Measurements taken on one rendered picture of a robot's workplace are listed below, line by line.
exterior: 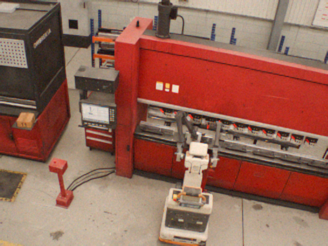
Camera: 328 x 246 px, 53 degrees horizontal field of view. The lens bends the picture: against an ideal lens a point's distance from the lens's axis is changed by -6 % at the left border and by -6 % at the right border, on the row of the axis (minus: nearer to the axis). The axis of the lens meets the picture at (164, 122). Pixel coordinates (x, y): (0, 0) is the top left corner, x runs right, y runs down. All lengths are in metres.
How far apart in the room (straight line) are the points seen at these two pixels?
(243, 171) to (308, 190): 1.04
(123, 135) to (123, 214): 1.13
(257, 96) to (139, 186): 2.28
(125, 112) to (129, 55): 0.86
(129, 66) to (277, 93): 1.84
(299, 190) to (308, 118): 1.24
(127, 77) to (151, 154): 1.36
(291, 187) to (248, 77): 1.90
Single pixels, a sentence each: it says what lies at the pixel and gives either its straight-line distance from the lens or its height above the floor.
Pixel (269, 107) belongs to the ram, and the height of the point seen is 1.66.
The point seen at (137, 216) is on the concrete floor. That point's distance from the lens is 5.02.
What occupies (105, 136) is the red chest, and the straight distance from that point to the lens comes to 5.54.
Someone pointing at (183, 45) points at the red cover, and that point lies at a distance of 4.14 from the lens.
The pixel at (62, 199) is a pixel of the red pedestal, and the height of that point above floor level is 0.12.
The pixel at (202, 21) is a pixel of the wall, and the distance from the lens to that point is 8.63.
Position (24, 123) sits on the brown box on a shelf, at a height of 1.07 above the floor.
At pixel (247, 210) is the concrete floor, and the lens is 5.37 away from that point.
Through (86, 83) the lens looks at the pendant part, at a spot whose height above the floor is 1.86.
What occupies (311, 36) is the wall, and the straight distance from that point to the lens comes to 9.04.
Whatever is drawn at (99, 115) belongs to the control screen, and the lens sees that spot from 4.33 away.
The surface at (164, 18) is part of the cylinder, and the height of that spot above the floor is 2.56.
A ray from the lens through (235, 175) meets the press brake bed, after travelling 5.13.
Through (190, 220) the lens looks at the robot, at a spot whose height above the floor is 0.52.
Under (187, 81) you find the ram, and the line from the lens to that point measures 4.37.
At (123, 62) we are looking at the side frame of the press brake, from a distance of 4.22.
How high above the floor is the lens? 4.06
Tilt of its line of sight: 38 degrees down
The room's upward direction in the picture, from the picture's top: 6 degrees clockwise
